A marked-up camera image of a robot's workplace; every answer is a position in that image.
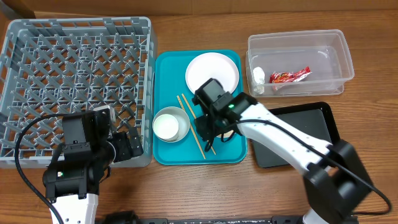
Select small white dish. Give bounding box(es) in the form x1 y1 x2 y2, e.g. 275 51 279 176
217 130 234 138

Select grey bowl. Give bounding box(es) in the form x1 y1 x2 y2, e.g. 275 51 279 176
152 106 190 142

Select large white plate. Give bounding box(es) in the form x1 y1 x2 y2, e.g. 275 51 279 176
185 52 239 93

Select white tissue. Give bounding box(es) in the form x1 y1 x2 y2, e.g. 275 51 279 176
252 67 266 95

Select red snack wrapper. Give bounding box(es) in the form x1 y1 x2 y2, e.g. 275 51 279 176
269 67 312 83

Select white paper cup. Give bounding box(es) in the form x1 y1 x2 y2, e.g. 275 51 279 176
153 114 179 141

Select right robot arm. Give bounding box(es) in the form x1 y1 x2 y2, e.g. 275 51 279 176
192 78 372 223

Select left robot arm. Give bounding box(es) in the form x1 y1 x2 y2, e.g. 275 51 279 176
43 108 144 223

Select right wooden chopstick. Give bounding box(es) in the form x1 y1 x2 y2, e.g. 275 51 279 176
182 93 216 155

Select wooden chopstick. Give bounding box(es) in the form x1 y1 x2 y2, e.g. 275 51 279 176
182 93 216 155
177 95 206 160

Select left wooden chopstick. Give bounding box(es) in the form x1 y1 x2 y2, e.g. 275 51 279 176
177 95 206 160

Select teal serving tray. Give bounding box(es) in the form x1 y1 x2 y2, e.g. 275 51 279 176
152 50 248 166

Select black tray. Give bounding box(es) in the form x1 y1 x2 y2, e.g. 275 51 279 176
252 101 340 168

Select clear plastic bin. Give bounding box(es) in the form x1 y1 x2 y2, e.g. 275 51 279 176
246 29 354 97

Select grey plastic dish rack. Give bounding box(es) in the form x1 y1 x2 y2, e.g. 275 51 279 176
1 17 157 169

